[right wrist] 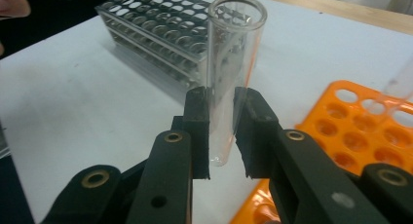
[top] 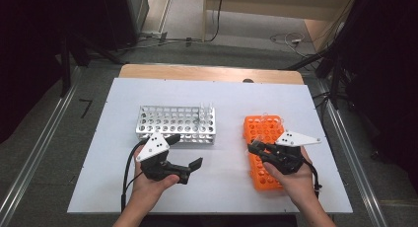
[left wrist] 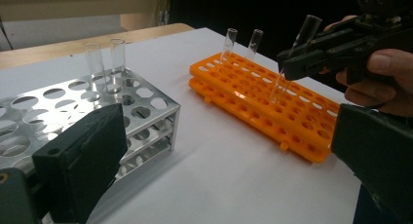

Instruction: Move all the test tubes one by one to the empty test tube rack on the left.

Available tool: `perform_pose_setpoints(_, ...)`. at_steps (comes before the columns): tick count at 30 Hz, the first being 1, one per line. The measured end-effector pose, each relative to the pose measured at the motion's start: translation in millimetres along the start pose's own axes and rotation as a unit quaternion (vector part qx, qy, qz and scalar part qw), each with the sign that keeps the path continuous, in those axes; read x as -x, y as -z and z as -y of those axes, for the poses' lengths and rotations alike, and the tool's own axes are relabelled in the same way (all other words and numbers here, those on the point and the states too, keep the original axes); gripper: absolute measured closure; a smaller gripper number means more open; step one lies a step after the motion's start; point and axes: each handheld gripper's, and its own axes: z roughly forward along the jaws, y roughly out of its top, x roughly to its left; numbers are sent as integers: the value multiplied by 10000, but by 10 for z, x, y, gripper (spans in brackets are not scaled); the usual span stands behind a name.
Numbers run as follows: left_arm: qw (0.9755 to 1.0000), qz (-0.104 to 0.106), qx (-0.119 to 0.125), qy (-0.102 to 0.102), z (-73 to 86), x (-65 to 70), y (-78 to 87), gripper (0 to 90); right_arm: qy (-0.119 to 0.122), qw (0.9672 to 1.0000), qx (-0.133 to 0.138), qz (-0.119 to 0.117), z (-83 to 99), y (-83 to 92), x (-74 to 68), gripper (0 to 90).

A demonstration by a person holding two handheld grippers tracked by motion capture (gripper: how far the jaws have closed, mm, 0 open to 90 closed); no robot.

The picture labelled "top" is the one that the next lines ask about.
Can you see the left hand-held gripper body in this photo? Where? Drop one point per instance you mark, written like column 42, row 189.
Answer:
column 154, row 148

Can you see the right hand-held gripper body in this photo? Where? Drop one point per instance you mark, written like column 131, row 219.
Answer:
column 289, row 156

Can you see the silver metal test tube rack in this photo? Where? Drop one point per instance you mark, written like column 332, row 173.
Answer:
column 175, row 125

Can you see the orange plastic test tube rack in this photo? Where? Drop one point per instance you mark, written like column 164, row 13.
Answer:
column 263, row 130

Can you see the person's right hand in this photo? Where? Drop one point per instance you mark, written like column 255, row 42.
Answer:
column 295, row 186

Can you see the person's left hand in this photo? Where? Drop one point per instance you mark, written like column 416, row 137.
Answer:
column 148, row 189

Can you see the white table board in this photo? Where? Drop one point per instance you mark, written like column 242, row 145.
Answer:
column 217, row 187

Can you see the wooden table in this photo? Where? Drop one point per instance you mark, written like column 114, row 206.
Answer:
column 197, row 73

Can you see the black metal stand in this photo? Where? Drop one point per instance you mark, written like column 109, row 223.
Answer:
column 65, row 69
column 334, row 79

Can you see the black curtain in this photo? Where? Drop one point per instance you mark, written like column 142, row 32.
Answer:
column 29, row 56
column 387, row 72

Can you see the black cabinet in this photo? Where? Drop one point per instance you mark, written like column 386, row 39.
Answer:
column 128, row 16

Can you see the beige wooden furniture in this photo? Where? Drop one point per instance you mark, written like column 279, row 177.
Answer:
column 272, row 3

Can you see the aluminium floor rail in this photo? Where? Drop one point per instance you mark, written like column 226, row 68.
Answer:
column 39, row 148
column 355, row 167

